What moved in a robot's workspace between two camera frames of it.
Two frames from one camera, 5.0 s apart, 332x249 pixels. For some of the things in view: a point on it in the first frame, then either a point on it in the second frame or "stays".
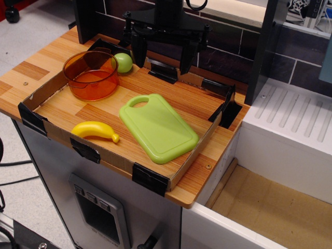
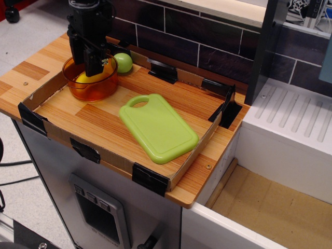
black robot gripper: [167, 19] -> [89, 25]
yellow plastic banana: [89, 128] -> [84, 79]
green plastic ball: [125, 63] stays
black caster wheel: [12, 14] stays
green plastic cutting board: [158, 129] stays
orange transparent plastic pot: [92, 75] stays
